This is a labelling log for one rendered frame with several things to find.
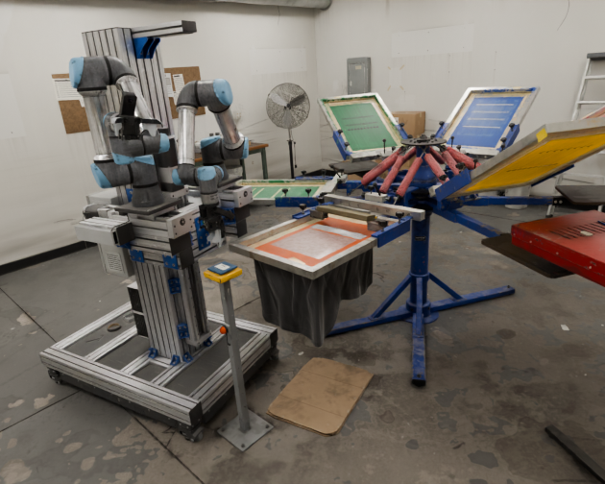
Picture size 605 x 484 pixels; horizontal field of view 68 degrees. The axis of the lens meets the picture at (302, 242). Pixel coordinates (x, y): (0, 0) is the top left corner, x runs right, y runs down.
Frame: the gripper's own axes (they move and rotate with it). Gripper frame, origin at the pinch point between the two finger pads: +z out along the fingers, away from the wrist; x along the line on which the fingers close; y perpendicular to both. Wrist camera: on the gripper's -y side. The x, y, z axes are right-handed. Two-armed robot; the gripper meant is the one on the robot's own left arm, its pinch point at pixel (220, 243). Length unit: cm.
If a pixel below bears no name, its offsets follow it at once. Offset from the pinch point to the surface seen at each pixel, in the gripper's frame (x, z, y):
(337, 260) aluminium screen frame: 40, 10, -34
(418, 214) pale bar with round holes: 43, 5, -99
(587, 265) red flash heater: 130, 2, -68
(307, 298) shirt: 26.4, 30.9, -27.2
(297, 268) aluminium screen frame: 31.1, 10.3, -17.2
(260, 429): 6, 108, -5
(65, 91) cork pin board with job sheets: -367, -69, -79
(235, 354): 1, 59, 1
